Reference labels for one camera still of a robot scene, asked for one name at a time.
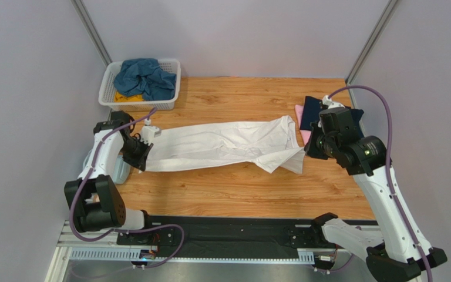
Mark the crumpled blue t-shirt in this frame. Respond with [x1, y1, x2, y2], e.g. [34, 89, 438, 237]
[113, 58, 177, 101]

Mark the white plastic laundry basket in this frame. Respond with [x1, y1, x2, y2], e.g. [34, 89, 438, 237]
[98, 59, 181, 111]

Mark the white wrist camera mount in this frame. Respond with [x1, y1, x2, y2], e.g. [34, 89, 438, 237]
[321, 95, 345, 110]
[140, 118, 161, 145]

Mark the corner aluminium post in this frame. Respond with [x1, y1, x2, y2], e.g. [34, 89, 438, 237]
[345, 0, 401, 85]
[70, 0, 112, 67]

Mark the left corner aluminium post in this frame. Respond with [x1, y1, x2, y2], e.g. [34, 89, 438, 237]
[70, 0, 112, 67]

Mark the folded pink t-shirt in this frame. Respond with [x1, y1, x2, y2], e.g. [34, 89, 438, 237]
[294, 103, 312, 146]

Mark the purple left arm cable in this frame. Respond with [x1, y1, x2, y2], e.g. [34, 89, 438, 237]
[68, 107, 185, 271]

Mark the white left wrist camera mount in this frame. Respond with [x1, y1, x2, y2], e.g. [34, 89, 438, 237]
[140, 118, 161, 145]

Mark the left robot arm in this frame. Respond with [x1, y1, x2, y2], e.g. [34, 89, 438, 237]
[64, 110, 161, 233]

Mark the yellow t-shirt in basket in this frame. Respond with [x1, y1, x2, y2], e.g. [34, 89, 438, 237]
[114, 91, 144, 103]

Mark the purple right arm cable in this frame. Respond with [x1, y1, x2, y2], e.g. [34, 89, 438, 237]
[313, 85, 434, 282]

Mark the white t-shirt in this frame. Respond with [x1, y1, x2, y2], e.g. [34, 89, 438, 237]
[146, 116, 305, 174]

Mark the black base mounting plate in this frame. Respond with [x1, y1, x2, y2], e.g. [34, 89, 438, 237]
[116, 214, 379, 260]

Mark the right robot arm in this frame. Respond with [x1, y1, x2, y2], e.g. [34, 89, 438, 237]
[304, 107, 447, 281]

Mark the light blue plastic object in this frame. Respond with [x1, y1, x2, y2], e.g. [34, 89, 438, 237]
[111, 155, 131, 184]

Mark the folded navy t-shirt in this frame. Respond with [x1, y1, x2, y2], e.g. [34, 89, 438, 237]
[297, 96, 364, 137]

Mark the right corner aluminium post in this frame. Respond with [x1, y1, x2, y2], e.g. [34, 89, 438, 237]
[345, 0, 401, 85]

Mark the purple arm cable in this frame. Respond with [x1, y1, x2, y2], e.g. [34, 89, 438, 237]
[313, 85, 434, 282]
[68, 107, 185, 271]

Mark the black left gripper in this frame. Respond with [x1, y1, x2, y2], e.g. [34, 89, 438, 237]
[120, 136, 153, 171]

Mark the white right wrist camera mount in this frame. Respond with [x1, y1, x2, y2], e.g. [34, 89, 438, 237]
[321, 95, 345, 110]

